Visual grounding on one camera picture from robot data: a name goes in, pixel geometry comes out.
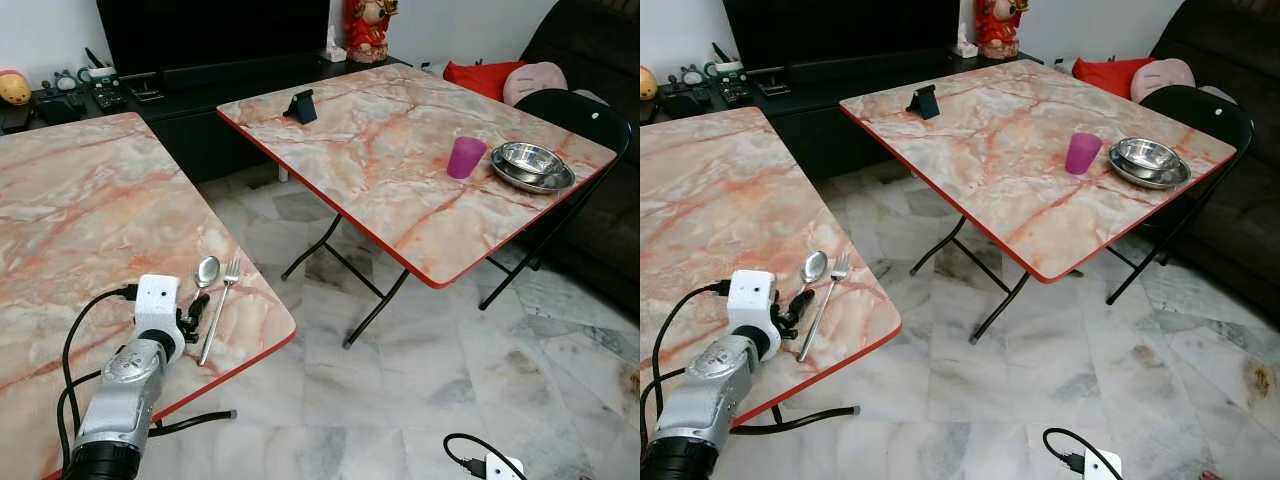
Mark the steel spoon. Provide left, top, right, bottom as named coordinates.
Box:
left=798, top=250, right=830, bottom=297
left=192, top=256, right=222, bottom=301

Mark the steel fork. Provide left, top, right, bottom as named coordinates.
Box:
left=796, top=253, right=852, bottom=363
left=198, top=257, right=244, bottom=367

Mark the marble folding table with cutlery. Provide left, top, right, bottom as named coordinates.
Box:
left=0, top=111, right=299, bottom=480
left=640, top=105, right=904, bottom=441

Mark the black TV console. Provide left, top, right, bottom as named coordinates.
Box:
left=640, top=50, right=1043, bottom=183
left=0, top=54, right=413, bottom=185

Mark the black phone stand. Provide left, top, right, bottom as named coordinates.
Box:
left=283, top=89, right=320, bottom=126
left=906, top=84, right=942, bottom=121

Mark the marble folding table with dishes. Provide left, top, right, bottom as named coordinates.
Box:
left=839, top=58, right=1239, bottom=346
left=216, top=62, right=619, bottom=351

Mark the black television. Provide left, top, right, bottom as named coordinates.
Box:
left=96, top=0, right=332, bottom=79
left=722, top=0, right=962, bottom=74

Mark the steel plate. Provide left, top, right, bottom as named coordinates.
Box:
left=488, top=149, right=578, bottom=195
left=1106, top=146, right=1194, bottom=191

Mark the black folding chair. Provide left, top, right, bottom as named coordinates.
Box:
left=477, top=87, right=634, bottom=312
left=1104, top=84, right=1257, bottom=307

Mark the pink plastic cup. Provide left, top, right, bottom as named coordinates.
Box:
left=1064, top=132, right=1105, bottom=177
left=446, top=136, right=489, bottom=181

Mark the steel bowl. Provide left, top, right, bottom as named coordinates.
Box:
left=496, top=141, right=567, bottom=183
left=1114, top=137, right=1184, bottom=178

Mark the red figurine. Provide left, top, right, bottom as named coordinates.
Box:
left=342, top=0, right=400, bottom=65
left=974, top=0, right=1027, bottom=60

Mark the black sofa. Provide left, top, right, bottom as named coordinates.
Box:
left=1148, top=0, right=1280, bottom=329
left=519, top=0, right=641, bottom=323

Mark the pink plush pillow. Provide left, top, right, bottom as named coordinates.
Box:
left=502, top=61, right=570, bottom=108
left=1130, top=57, right=1197, bottom=104

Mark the red cushion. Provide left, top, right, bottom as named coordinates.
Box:
left=1071, top=56, right=1152, bottom=100
left=442, top=60, right=527, bottom=104

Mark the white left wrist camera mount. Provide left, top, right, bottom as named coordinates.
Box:
left=727, top=269, right=780, bottom=335
left=133, top=274, right=182, bottom=344

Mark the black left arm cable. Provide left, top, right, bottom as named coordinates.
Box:
left=640, top=280, right=733, bottom=451
left=56, top=284, right=139, bottom=473

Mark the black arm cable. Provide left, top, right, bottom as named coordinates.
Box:
left=442, top=432, right=521, bottom=480
left=1042, top=427, right=1113, bottom=477
left=56, top=284, right=139, bottom=473
left=640, top=280, right=733, bottom=451

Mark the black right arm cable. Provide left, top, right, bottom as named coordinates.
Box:
left=1042, top=427, right=1113, bottom=477
left=442, top=432, right=521, bottom=480

